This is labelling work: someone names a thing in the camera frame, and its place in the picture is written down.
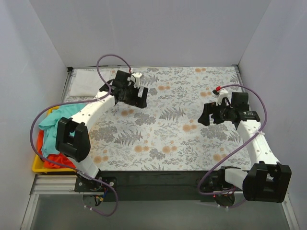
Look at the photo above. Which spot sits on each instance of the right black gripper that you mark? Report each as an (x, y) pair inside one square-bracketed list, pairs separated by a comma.
[(214, 115)]

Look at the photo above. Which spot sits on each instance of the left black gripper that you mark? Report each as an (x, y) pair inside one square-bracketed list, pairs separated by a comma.
[(138, 96)]

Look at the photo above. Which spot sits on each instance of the white t shirt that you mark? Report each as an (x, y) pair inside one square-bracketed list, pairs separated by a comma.
[(85, 83)]

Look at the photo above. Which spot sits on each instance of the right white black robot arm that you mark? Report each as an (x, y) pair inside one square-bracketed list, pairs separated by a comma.
[(268, 179)]

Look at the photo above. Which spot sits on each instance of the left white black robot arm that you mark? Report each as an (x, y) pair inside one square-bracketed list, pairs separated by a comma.
[(72, 139)]

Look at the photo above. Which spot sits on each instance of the floral table cloth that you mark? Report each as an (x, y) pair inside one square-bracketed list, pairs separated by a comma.
[(166, 134)]

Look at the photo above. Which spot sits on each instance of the teal t shirt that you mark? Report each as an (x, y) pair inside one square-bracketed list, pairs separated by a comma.
[(50, 124)]

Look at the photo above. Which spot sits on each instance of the orange t shirt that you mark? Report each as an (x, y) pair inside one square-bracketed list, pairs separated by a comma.
[(59, 158)]

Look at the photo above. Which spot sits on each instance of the yellow plastic bin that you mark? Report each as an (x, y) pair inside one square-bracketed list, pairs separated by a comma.
[(38, 162)]

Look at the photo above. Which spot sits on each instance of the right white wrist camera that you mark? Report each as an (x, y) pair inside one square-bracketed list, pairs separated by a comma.
[(220, 93)]

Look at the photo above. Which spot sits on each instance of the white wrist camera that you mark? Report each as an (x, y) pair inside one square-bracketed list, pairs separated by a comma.
[(135, 78), (220, 93)]

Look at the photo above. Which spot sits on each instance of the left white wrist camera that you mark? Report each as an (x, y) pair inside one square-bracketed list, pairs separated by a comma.
[(135, 78)]

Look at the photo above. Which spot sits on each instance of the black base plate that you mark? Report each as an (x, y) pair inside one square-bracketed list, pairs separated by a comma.
[(154, 185)]

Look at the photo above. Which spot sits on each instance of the aluminium frame rail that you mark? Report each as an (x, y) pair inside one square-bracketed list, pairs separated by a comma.
[(55, 184)]

